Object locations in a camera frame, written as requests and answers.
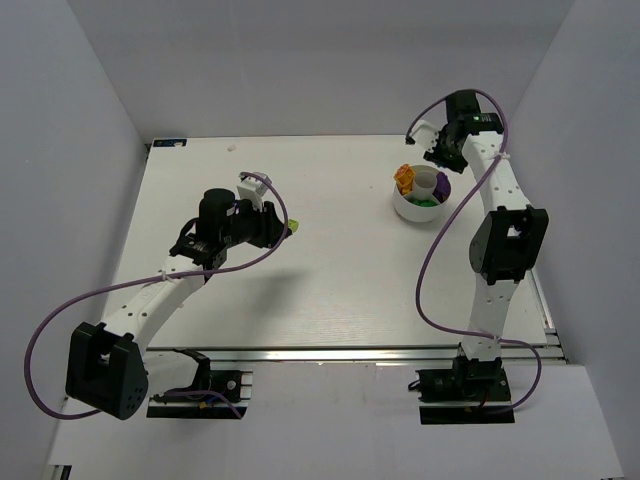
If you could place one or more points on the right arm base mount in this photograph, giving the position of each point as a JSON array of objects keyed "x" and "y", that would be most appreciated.
[{"x": 469, "y": 392}]

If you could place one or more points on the green arch lego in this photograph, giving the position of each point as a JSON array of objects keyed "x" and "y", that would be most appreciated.
[{"x": 426, "y": 203}]

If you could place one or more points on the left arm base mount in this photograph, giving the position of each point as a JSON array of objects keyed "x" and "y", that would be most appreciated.
[{"x": 186, "y": 384}]

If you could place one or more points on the pale green curved lego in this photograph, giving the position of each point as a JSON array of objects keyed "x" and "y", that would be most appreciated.
[{"x": 293, "y": 225}]

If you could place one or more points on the blue label left corner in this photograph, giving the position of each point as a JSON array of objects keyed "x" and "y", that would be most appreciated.
[{"x": 169, "y": 143}]

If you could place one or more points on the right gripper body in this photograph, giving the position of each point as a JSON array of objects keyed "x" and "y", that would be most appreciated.
[{"x": 448, "y": 156}]

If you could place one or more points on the purple lego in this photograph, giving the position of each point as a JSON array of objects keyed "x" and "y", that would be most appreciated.
[{"x": 442, "y": 190}]

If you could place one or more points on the yellow butterfly lego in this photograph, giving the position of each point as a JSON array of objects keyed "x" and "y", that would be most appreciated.
[{"x": 404, "y": 177}]

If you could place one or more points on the white round divided container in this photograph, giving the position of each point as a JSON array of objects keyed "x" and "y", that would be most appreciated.
[{"x": 423, "y": 186}]

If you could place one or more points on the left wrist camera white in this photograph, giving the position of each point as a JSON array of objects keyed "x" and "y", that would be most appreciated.
[{"x": 253, "y": 188}]

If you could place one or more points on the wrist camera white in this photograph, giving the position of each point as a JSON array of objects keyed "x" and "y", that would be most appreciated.
[
  {"x": 253, "y": 188},
  {"x": 423, "y": 134}
]

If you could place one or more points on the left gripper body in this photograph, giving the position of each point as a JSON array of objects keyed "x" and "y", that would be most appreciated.
[{"x": 270, "y": 226}]

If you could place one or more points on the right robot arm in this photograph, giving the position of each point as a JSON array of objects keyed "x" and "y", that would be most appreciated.
[{"x": 507, "y": 243}]

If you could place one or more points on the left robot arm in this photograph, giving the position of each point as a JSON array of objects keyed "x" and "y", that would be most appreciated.
[{"x": 109, "y": 367}]

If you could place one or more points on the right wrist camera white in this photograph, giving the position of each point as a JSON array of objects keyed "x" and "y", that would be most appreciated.
[{"x": 423, "y": 134}]

